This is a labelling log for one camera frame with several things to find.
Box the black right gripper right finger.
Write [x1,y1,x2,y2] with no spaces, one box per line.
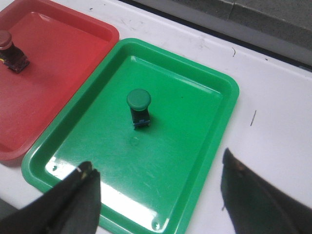
[221,148,312,234]

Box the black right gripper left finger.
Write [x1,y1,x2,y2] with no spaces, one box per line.
[0,161,101,234]

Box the green mushroom push button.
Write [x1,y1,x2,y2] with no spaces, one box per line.
[127,89,151,129]

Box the red mushroom push button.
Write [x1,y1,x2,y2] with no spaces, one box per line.
[0,30,30,74]

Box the green plastic tray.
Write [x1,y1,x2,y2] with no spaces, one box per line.
[21,39,239,234]

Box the red plastic tray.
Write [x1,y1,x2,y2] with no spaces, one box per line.
[0,0,119,160]

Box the grey stone platform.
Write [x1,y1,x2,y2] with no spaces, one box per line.
[129,0,312,64]

